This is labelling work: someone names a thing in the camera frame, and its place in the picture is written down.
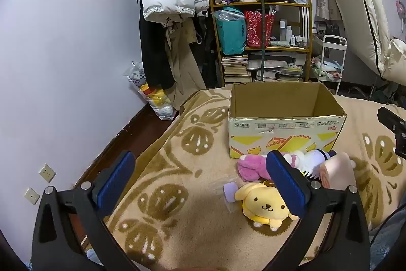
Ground white trolley cart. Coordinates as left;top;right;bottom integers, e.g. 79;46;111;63
312;35;348;95

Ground wall socket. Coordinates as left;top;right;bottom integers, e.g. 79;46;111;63
39;164;57;183
24;187;41;205

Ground stack of books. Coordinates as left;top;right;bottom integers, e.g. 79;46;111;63
221;54;249;84

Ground purple keychain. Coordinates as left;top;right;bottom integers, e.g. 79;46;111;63
209;179;251;211

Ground white upright boards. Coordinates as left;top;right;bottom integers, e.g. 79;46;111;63
300;6;310;37

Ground pink plush toy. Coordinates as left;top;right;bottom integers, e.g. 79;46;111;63
236;153;273;182

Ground printed cardboard box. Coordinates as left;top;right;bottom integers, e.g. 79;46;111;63
228;81;347;159

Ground plastic bag of toys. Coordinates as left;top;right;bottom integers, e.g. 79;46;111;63
127;61;178;121

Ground row of small bottles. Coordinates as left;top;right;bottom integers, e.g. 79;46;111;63
271;19;308;47

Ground red patterned bag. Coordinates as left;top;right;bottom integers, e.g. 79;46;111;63
244;11;275;47

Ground green pole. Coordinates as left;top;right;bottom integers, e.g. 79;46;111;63
258;0;268;83

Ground yellow dog plush toy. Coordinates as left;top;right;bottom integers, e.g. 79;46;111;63
234;182;299;231

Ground black hanging coat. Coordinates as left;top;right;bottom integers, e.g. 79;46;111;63
139;0;175;90

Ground cream cushion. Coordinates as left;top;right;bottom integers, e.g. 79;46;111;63
379;38;406;81

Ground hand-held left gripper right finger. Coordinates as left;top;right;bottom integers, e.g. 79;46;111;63
266;150;371;271

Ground teal bag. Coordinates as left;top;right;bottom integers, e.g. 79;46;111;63
216;7;247;56

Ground pink fan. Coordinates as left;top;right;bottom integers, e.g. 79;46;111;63
395;0;406;32

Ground peach plush toy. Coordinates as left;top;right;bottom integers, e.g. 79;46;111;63
319;152;356;190

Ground beige trench coat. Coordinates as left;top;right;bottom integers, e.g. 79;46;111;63
163;19;207;111

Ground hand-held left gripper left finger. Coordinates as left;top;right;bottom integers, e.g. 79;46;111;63
31;150;140;271

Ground dark hanging clothes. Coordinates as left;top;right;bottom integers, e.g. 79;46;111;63
193;14;220;90

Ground beige patterned blanket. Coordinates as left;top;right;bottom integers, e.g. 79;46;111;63
73;87;406;271

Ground wooden shelf rack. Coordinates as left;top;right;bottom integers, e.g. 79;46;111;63
205;0;313;84

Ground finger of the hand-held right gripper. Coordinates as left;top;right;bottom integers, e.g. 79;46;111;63
377;106;406;160

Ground white and navy plush toy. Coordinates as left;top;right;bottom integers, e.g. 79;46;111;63
283;149;338;178

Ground grey blue cloth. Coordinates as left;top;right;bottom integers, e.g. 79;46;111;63
369;206;406;262

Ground pile of magazines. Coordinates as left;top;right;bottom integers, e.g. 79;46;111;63
247;52;307;82

